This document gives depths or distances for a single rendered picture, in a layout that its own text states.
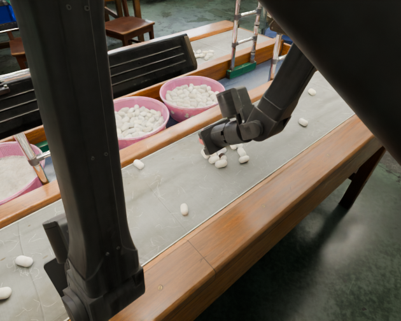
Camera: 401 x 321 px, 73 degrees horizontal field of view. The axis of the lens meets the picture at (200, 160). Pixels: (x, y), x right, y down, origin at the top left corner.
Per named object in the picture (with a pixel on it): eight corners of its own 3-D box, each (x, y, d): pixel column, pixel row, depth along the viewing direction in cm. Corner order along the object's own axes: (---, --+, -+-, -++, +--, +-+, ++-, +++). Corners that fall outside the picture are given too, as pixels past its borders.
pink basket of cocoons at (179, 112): (237, 113, 116) (239, 93, 110) (187, 137, 103) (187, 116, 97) (196, 89, 131) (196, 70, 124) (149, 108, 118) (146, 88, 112)
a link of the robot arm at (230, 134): (243, 144, 60) (261, 137, 63) (234, 114, 59) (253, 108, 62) (225, 148, 66) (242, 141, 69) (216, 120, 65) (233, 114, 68)
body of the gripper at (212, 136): (196, 132, 69) (212, 128, 63) (225, 118, 74) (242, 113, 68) (205, 156, 71) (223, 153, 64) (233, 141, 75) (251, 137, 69)
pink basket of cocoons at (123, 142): (183, 128, 108) (182, 107, 101) (142, 170, 91) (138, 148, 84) (130, 110, 117) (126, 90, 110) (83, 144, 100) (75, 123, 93)
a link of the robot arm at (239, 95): (262, 136, 54) (284, 127, 60) (246, 79, 53) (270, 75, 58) (220, 146, 63) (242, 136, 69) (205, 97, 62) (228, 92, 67)
